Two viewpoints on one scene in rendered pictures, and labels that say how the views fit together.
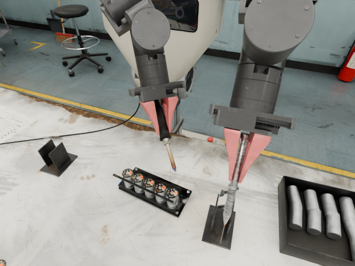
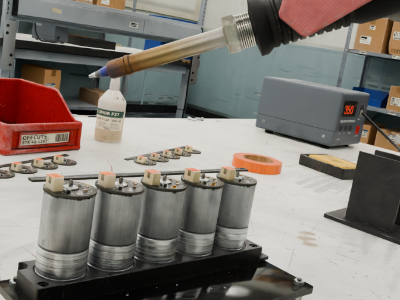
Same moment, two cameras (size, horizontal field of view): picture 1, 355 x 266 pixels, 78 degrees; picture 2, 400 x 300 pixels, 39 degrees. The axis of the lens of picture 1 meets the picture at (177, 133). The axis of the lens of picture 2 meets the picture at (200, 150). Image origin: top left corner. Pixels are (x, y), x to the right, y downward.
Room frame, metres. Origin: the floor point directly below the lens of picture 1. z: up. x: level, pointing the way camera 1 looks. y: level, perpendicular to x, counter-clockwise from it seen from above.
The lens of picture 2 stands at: (0.39, -0.21, 0.89)
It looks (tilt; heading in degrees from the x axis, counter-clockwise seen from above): 11 degrees down; 110
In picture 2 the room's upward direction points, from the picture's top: 9 degrees clockwise
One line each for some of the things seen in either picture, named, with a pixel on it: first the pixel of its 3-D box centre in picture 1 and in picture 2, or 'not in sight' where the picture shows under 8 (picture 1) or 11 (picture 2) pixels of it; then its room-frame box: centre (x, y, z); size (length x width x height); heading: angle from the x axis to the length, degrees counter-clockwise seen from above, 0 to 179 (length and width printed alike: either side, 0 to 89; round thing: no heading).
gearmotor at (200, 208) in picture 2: (139, 184); (195, 220); (0.29, 0.09, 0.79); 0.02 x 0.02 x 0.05
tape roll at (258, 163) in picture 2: not in sight; (256, 163); (0.23, 0.44, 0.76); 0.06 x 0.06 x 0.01
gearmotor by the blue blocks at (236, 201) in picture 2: (129, 179); (230, 216); (0.30, 0.11, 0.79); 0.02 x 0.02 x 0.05
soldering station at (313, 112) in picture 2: not in sight; (312, 112); (0.23, 0.77, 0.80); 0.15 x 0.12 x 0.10; 163
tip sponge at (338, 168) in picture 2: not in sight; (334, 165); (0.31, 0.53, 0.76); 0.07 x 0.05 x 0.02; 149
